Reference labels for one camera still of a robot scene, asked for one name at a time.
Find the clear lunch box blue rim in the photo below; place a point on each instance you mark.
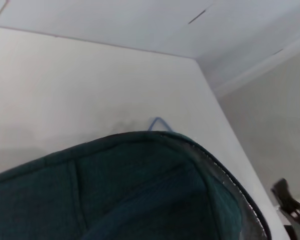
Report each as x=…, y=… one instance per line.
x=153, y=123

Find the dark teal lunch bag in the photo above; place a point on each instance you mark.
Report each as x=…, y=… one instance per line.
x=115, y=190

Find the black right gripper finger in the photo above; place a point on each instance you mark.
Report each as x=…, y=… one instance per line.
x=282, y=191
x=292, y=233

